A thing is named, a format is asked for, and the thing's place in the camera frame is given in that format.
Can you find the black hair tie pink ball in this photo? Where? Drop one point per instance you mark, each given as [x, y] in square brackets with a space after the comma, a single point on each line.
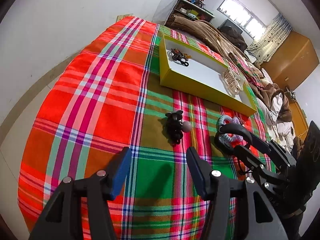
[175, 126]

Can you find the wall socket plate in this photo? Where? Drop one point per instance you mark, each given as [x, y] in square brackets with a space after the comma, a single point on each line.
[120, 17]

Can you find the window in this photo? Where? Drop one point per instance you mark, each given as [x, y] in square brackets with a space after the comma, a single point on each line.
[243, 18]

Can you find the yellow-green tray box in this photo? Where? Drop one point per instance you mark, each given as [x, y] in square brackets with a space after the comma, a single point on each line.
[203, 77]

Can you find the folded plaid cloth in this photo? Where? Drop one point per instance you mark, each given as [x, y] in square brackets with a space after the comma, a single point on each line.
[253, 75]

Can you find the dark jacket on chair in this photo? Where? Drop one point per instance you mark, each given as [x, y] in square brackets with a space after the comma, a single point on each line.
[233, 34]

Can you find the patterned curtain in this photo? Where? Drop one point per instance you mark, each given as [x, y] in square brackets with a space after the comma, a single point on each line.
[273, 37]

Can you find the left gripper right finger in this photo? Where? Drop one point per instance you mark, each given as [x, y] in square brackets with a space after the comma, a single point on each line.
[255, 217]

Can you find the shelf with clutter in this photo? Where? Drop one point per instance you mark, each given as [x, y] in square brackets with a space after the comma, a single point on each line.
[191, 10]

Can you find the red plaid bed sheet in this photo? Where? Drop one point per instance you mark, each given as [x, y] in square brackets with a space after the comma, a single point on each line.
[109, 97]

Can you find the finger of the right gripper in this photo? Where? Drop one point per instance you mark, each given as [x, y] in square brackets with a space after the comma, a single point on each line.
[236, 129]
[256, 162]

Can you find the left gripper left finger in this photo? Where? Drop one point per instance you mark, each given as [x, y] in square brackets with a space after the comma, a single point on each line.
[61, 216]

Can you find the wooden wardrobe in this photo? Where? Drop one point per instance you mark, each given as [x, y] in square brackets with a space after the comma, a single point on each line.
[293, 62]

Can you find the beige hair claw clip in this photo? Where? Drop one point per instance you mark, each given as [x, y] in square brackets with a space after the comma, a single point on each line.
[233, 81]

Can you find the brown fleece blanket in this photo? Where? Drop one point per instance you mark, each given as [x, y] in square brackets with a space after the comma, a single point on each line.
[211, 37]

